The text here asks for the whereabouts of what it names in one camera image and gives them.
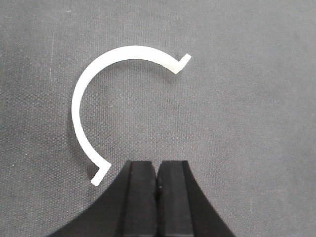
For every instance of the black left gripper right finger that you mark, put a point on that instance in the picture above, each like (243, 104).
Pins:
(183, 209)

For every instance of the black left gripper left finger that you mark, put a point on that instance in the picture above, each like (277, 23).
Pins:
(127, 208)

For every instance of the white curved PVC pipe clamp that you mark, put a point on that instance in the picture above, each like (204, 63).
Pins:
(131, 52)

